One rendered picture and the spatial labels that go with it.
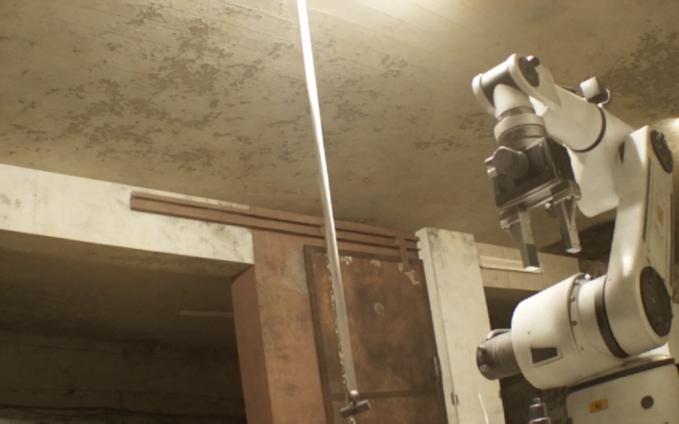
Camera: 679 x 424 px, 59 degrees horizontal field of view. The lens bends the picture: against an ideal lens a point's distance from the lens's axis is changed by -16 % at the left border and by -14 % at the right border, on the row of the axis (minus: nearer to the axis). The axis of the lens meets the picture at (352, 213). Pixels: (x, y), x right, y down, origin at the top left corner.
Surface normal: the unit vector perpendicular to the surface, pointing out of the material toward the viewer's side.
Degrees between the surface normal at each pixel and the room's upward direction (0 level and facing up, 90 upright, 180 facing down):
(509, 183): 90
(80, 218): 90
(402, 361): 90
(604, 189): 131
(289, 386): 90
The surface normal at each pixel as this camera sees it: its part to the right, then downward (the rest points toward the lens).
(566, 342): -0.72, 0.15
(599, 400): -0.70, -0.18
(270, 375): 0.63, -0.37
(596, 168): -0.49, 0.51
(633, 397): -0.25, -0.32
